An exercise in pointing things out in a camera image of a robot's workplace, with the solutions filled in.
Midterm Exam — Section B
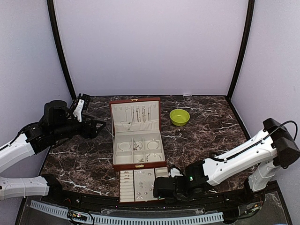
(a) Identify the thin chain necklace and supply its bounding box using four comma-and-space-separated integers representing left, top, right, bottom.
119, 106, 134, 132

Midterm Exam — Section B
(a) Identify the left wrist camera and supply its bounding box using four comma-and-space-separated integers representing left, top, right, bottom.
70, 94, 90, 122

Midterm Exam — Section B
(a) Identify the brown wooden jewelry box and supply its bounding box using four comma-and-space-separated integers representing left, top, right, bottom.
109, 97, 166, 171

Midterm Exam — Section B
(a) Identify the black front rail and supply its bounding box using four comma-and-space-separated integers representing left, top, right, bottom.
42, 185, 265, 212

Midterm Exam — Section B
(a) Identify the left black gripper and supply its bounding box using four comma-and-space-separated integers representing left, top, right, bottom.
52, 113, 106, 141

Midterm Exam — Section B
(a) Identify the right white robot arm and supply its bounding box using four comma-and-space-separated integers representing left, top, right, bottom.
153, 118, 300, 203

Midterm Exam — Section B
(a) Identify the green plastic bowl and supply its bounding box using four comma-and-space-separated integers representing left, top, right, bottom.
169, 109, 190, 126

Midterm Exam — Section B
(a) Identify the silver bangle with charm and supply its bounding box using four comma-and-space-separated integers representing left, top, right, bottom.
146, 153, 162, 162

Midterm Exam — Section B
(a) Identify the beige jewelry tray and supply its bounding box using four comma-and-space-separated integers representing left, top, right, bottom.
120, 167, 169, 203

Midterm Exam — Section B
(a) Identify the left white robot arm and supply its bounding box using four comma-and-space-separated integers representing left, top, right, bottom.
0, 99, 106, 204

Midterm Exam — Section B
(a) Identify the white slotted cable duct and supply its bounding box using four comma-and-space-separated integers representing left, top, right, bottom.
30, 200, 224, 225

